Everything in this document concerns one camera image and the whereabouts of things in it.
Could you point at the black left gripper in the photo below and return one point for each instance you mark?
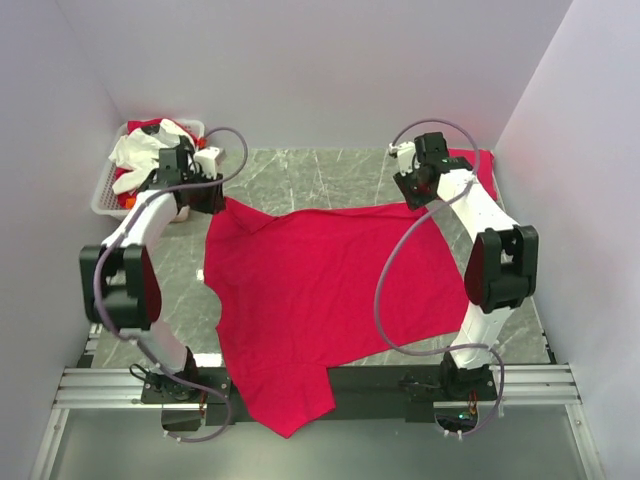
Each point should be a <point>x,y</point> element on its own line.
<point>215,203</point>

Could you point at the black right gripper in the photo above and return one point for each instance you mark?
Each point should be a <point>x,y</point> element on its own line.
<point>412,201</point>

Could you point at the red t-shirt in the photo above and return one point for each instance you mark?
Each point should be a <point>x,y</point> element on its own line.
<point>485,171</point>
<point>315,289</point>
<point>142,125</point>

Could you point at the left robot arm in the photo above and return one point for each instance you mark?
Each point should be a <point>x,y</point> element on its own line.
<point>120,287</point>

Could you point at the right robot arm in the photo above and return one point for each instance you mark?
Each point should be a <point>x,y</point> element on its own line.
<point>501,271</point>

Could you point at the folded red t-shirt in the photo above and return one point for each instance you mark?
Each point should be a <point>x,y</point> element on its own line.
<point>485,171</point>

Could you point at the red t-shirt in basket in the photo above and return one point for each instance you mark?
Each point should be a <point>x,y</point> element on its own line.
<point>142,125</point>

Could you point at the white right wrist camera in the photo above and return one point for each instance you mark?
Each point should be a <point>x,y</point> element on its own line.
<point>404,154</point>

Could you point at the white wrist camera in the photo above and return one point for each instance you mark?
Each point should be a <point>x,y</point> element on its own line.
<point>404,154</point>
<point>207,161</point>

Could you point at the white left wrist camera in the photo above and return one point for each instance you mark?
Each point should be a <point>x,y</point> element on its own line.
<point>207,161</point>

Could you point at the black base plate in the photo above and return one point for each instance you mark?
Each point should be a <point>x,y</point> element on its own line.
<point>414,393</point>

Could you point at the aluminium rail frame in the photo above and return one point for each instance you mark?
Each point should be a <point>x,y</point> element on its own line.
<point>99,429</point>

